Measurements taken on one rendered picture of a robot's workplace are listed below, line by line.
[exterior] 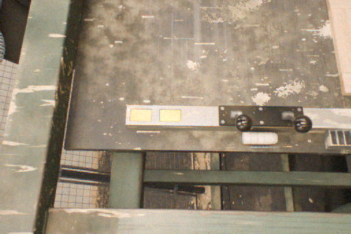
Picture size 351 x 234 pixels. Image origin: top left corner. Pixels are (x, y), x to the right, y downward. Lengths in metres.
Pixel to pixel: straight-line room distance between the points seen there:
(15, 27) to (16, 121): 0.70
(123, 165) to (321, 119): 0.49
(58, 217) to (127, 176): 0.18
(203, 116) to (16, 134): 0.42
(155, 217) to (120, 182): 0.15
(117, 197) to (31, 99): 0.30
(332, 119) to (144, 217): 0.49
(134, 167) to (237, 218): 0.28
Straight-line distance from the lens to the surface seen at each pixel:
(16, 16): 1.52
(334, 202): 1.59
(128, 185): 0.89
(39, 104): 0.85
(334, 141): 0.93
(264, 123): 0.86
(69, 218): 0.82
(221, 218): 0.79
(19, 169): 0.82
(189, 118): 0.85
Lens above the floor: 2.03
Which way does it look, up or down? 31 degrees down
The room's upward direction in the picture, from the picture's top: 75 degrees counter-clockwise
